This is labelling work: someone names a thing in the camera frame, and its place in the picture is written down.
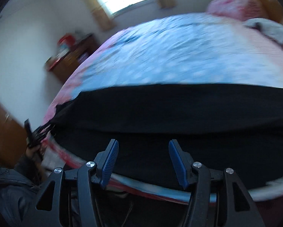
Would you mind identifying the black pants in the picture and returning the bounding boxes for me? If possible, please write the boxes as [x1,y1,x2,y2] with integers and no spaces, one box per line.
[47,84,283,189]

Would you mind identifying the person left hand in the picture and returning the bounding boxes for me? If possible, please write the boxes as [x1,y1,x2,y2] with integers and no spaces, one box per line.
[25,138,44,163]

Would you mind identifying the brown wooden wardrobe door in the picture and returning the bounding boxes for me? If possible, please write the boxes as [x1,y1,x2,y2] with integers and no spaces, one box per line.
[0,105,27,168]

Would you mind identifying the person dark jacket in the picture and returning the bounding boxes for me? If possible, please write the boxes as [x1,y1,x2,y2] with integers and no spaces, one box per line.
[0,155,72,227]

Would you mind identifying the wooden desk with drawers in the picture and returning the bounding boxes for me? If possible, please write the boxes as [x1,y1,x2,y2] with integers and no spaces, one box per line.
[45,33,100,84]

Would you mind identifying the red gift bag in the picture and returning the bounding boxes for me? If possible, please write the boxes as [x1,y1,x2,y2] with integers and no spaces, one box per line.
[57,33,76,50]

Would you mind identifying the blue pink polka-dot bedsheet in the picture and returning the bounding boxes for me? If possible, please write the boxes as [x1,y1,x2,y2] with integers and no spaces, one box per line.
[40,13,283,205]

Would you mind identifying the left yellow curtain far window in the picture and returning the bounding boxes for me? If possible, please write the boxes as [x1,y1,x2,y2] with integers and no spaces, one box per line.
[84,0,116,32]

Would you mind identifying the grey patterned pillow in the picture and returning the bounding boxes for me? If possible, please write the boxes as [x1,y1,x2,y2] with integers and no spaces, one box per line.
[243,18,283,49]

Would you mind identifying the folded pink floral blanket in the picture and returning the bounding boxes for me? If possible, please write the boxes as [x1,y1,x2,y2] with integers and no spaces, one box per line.
[206,0,268,21]

